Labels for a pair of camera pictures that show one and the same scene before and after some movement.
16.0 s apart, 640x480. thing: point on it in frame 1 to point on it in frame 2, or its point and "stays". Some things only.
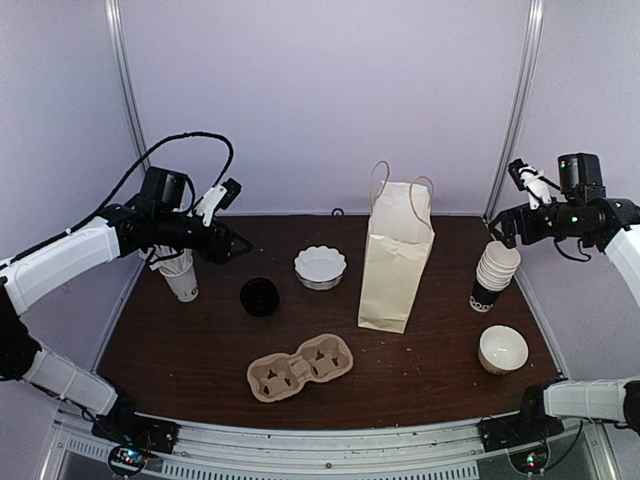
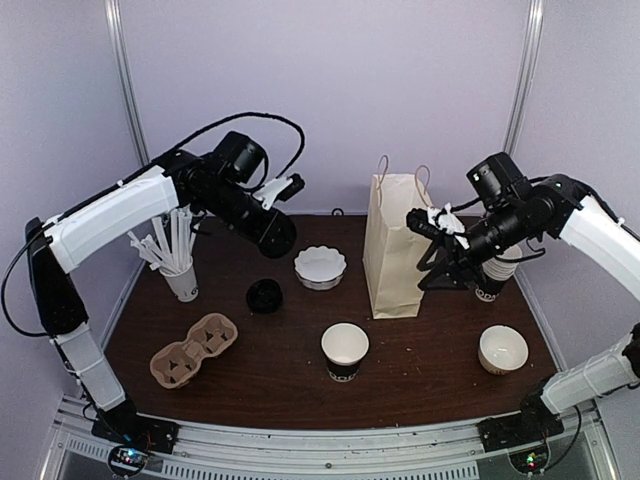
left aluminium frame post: x=118 y=31 stays
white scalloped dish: x=319 y=267 stays
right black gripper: x=508 y=216 to x=460 y=271
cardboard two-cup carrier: x=281 y=377 to x=177 y=363
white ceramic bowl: x=502 y=350 stays
